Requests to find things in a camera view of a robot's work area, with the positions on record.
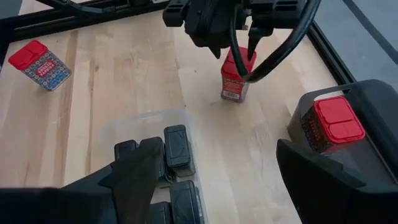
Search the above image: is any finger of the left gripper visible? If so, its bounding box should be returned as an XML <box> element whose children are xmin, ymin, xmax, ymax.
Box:
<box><xmin>247</xmin><ymin>27</ymin><xmax>266</xmax><ymax>61</ymax></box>
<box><xmin>206</xmin><ymin>42</ymin><xmax>225</xmax><ymax>60</ymax></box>

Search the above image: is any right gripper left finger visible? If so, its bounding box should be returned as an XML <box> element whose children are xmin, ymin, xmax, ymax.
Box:
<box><xmin>60</xmin><ymin>136</ymin><xmax>165</xmax><ymax>224</ymax></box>

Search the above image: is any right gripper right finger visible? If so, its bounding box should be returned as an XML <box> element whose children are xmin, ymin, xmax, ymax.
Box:
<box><xmin>275</xmin><ymin>139</ymin><xmax>398</xmax><ymax>224</ymax></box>

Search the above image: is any red-lidded spice tin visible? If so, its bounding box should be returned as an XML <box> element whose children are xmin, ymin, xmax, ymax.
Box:
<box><xmin>220</xmin><ymin>46</ymin><xmax>257</xmax><ymax>103</ymax></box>
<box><xmin>7</xmin><ymin>39</ymin><xmax>72</xmax><ymax>91</ymax></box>
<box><xmin>300</xmin><ymin>95</ymin><xmax>366</xmax><ymax>155</ymax></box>

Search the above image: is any clear plastic bin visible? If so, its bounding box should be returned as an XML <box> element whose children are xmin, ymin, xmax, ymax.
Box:
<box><xmin>99</xmin><ymin>108</ymin><xmax>208</xmax><ymax>224</ymax></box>

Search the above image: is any dark grey plastic bin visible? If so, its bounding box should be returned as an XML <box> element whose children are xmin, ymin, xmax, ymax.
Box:
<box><xmin>285</xmin><ymin>79</ymin><xmax>398</xmax><ymax>194</ymax></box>

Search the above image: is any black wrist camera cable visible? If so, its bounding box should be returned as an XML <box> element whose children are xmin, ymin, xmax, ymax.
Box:
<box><xmin>229</xmin><ymin>0</ymin><xmax>323</xmax><ymax>84</ymax></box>

